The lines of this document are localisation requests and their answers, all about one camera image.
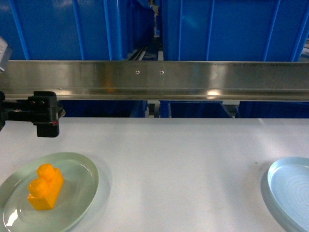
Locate lower blue bin left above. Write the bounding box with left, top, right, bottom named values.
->
left=60, top=100, right=147, bottom=118

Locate yellow toy block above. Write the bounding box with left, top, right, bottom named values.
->
left=27, top=163, right=64, bottom=211

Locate large blue bin left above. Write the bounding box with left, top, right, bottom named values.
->
left=0, top=0, right=155, bottom=60

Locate lower blue bin right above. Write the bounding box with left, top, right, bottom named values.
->
left=160, top=101, right=233, bottom=118

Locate green plate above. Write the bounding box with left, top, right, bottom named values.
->
left=0, top=152, right=99, bottom=232

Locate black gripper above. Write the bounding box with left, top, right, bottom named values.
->
left=0, top=91, right=65, bottom=137

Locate large blue bin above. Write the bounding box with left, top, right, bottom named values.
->
left=161, top=0, right=309, bottom=62
left=0, top=0, right=155, bottom=60

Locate large blue bin right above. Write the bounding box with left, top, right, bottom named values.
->
left=161, top=0, right=309, bottom=62

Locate steel shelf rack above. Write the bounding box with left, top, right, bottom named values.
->
left=0, top=60, right=309, bottom=102

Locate light blue plate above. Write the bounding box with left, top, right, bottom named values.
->
left=267, top=157, right=309, bottom=232

